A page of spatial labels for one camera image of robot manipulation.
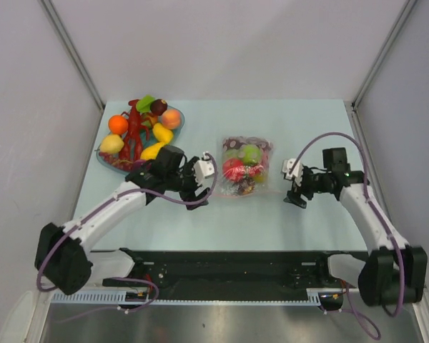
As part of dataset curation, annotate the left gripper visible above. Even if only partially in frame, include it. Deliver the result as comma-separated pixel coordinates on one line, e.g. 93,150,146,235
164,156,210,209

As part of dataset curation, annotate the clear pink-dotted zip bag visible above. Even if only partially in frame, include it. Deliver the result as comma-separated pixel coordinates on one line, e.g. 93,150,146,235
217,145,274,197

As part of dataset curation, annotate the green apple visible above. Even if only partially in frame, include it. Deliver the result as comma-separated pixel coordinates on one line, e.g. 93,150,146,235
238,144,262,165

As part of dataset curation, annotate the red grape bunch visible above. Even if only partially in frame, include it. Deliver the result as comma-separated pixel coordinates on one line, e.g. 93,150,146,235
222,136,273,151

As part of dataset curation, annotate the dark red plum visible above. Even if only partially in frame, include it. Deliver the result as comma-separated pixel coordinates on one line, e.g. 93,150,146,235
150,99,168,116

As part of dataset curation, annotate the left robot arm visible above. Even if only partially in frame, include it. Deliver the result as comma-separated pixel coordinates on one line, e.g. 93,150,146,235
34,145,218,295

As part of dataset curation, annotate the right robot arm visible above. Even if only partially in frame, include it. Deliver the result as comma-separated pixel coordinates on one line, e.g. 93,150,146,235
282,148,428,307

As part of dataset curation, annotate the red apple in tray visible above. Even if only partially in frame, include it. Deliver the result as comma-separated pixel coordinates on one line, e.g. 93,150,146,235
222,158,244,182

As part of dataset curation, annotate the yellow mango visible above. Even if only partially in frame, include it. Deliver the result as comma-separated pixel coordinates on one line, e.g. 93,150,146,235
140,142,167,160

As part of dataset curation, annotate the yellow lemon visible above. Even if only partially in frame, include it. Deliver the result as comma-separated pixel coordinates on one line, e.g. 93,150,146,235
152,123,174,144

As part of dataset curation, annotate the red plastic lobster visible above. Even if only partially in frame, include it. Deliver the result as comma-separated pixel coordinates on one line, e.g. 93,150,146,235
119,99,157,162

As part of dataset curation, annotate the blue plastic fruit tray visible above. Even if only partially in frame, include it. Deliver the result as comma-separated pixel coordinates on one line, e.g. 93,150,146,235
94,99,185,174

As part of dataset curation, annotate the orange peach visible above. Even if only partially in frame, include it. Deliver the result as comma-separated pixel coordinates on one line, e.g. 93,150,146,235
161,109,182,130

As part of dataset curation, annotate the orange fruit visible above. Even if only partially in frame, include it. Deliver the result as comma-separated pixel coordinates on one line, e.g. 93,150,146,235
108,115,129,135

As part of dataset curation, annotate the green leaf piece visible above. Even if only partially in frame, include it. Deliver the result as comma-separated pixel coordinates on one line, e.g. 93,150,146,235
135,94,156,113

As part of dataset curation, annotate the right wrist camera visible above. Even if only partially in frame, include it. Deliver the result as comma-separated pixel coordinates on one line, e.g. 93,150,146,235
282,159,303,184

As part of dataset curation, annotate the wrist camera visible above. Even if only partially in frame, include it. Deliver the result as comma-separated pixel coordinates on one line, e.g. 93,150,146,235
282,159,303,184
194,151,217,183

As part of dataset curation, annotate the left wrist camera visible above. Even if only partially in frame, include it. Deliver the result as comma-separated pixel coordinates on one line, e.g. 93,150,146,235
194,151,217,183

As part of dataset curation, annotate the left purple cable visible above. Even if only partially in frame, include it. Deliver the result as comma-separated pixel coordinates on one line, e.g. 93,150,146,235
36,152,219,322

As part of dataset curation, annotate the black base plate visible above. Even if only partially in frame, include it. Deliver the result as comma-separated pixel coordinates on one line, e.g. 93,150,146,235
102,250,341,302

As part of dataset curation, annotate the white cable duct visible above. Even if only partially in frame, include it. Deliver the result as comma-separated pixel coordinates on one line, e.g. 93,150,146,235
51,287,323,307

